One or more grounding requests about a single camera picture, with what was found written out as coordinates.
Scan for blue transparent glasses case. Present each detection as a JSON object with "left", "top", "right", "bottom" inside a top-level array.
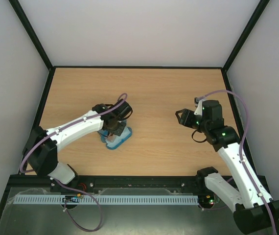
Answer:
[{"left": 98, "top": 120, "right": 132, "bottom": 150}]

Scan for orange sunglasses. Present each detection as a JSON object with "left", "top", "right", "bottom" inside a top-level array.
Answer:
[{"left": 106, "top": 133, "right": 116, "bottom": 142}]

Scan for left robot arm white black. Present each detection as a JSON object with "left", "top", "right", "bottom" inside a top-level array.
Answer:
[{"left": 24, "top": 99, "right": 133, "bottom": 185}]

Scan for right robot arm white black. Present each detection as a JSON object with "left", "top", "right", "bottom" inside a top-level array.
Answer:
[{"left": 175, "top": 100, "right": 279, "bottom": 235}]

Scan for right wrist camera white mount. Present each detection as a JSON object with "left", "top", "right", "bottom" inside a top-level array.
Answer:
[{"left": 194, "top": 96, "right": 206, "bottom": 116}]

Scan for black metal frame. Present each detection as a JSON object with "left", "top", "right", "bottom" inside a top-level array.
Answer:
[{"left": 0, "top": 0, "right": 279, "bottom": 235}]

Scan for light blue slotted cable duct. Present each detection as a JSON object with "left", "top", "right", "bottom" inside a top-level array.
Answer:
[{"left": 13, "top": 195, "right": 198, "bottom": 206}]

